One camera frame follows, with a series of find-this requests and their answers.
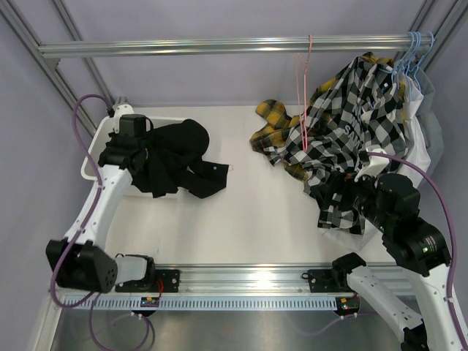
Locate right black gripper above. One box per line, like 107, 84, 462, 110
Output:
309, 165, 392, 232

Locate pink wire hanger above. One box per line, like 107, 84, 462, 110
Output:
295, 34, 313, 152

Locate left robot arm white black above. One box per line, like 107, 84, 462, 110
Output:
45, 114, 157, 293

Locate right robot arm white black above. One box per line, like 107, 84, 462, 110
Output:
328, 173, 467, 350

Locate black white checkered shirt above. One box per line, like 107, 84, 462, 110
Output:
263, 56, 407, 235

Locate yellow black plaid shirt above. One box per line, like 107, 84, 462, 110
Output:
249, 51, 407, 184

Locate white plastic bin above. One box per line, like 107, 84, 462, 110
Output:
80, 116, 185, 198

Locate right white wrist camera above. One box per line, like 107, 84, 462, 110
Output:
354, 148, 389, 182

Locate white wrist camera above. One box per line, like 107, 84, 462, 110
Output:
107, 103, 135, 133
354, 148, 389, 182

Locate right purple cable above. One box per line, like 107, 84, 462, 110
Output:
292, 151, 468, 337

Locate purple cable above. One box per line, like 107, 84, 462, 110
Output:
292, 151, 468, 337
49, 94, 154, 350

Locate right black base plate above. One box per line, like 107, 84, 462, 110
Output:
301, 268, 361, 317

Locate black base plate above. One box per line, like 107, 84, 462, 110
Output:
115, 268, 181, 317
301, 268, 361, 317

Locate light blue wire hangers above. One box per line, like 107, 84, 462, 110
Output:
379, 31, 436, 91

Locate aluminium hanging rail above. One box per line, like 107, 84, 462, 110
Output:
38, 32, 435, 59

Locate aluminium front rail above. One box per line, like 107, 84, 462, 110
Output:
47, 265, 421, 296

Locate white slotted cable duct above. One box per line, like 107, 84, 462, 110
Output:
76, 294, 338, 311

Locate right aluminium frame post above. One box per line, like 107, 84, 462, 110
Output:
409, 0, 467, 74

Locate aluminium frame post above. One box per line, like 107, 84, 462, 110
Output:
409, 0, 467, 74
0, 0, 128, 138

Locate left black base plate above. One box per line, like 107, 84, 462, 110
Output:
115, 268, 181, 317

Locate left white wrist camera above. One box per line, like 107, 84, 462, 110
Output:
107, 103, 135, 133

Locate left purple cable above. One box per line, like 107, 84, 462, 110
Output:
49, 94, 154, 350

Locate left aluminium frame post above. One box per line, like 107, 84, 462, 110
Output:
0, 0, 128, 138

